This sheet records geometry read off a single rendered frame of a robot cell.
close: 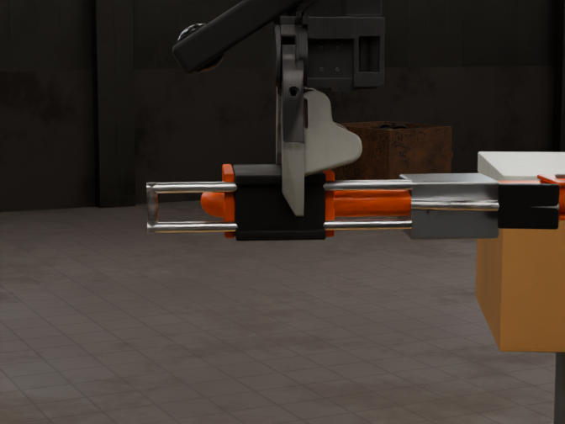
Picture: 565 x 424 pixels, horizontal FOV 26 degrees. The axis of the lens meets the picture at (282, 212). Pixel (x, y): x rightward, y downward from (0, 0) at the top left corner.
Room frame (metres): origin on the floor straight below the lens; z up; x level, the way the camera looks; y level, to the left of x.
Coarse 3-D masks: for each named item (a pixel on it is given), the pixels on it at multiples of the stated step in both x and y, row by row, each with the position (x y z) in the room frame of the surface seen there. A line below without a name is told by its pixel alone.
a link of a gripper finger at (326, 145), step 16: (304, 96) 0.91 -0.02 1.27; (320, 96) 0.91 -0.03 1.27; (320, 112) 0.91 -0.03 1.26; (304, 128) 0.90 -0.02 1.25; (320, 128) 0.91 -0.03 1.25; (336, 128) 0.91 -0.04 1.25; (288, 144) 0.89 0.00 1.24; (304, 144) 0.90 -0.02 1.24; (320, 144) 0.90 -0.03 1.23; (336, 144) 0.90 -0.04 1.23; (352, 144) 0.90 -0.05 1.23; (288, 160) 0.89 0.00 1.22; (304, 160) 0.89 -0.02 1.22; (320, 160) 0.90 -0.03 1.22; (336, 160) 0.90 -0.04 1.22; (352, 160) 0.90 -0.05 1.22; (288, 176) 0.89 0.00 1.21; (304, 176) 0.90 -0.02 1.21; (288, 192) 0.90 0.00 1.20
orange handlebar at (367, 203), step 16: (544, 176) 0.98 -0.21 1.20; (560, 176) 0.96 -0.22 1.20; (336, 192) 0.93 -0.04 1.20; (352, 192) 0.93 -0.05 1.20; (368, 192) 0.93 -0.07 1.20; (384, 192) 0.93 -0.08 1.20; (400, 192) 0.93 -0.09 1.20; (560, 192) 0.94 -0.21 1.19; (208, 208) 0.93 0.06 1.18; (336, 208) 0.92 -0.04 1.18; (352, 208) 0.92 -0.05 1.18; (368, 208) 0.93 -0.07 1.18; (384, 208) 0.93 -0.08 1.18; (400, 208) 0.93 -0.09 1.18; (560, 208) 0.94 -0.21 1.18
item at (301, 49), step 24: (312, 0) 0.93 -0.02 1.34; (336, 0) 0.94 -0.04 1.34; (360, 0) 0.93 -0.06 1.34; (288, 24) 0.92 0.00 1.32; (312, 24) 0.91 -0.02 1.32; (336, 24) 0.91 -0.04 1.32; (360, 24) 0.92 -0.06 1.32; (384, 24) 0.92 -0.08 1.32; (312, 48) 0.92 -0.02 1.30; (336, 48) 0.93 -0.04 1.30; (360, 48) 0.92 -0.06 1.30; (312, 72) 0.92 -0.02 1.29; (336, 72) 0.93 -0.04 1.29; (360, 72) 0.92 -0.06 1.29
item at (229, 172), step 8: (224, 168) 0.95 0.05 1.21; (232, 168) 0.97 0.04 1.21; (240, 168) 0.95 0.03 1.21; (248, 168) 0.95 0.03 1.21; (256, 168) 0.95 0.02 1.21; (264, 168) 0.95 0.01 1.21; (272, 168) 0.95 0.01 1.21; (280, 168) 0.95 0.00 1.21; (224, 176) 0.92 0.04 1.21; (232, 176) 0.92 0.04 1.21; (328, 176) 0.92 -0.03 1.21; (232, 192) 0.92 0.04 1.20; (328, 192) 0.92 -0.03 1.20; (224, 200) 0.92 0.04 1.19; (232, 200) 0.92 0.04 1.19; (328, 200) 0.92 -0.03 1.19; (224, 208) 0.92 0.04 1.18; (232, 208) 0.92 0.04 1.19; (328, 208) 0.92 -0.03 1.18; (224, 216) 0.92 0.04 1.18; (232, 216) 0.92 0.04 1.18; (328, 216) 0.92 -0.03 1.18; (224, 232) 0.92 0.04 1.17; (232, 232) 0.92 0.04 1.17; (328, 232) 0.92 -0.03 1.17
